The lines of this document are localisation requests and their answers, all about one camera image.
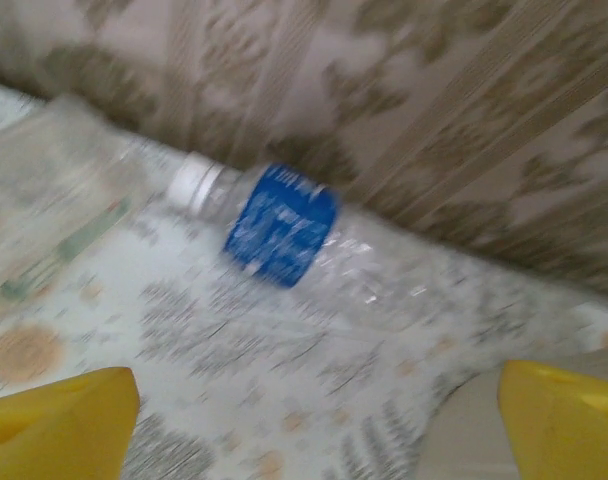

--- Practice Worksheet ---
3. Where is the floral table cover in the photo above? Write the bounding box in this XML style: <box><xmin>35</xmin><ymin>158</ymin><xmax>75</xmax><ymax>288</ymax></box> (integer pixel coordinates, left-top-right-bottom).
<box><xmin>0</xmin><ymin>79</ymin><xmax>608</xmax><ymax>480</ymax></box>

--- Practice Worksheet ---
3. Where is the clear bottle green cap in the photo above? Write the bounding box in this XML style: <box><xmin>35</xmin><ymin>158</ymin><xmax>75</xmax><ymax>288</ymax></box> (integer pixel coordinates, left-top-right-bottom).
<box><xmin>0</xmin><ymin>92</ymin><xmax>153</xmax><ymax>306</ymax></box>

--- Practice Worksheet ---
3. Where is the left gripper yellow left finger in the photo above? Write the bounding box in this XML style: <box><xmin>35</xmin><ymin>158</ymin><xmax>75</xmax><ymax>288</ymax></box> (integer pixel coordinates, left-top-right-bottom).
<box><xmin>0</xmin><ymin>366</ymin><xmax>141</xmax><ymax>480</ymax></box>

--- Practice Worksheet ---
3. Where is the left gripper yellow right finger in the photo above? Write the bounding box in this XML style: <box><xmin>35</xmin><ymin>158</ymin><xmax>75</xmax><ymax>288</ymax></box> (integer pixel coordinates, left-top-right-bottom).
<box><xmin>497</xmin><ymin>358</ymin><xmax>608</xmax><ymax>480</ymax></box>

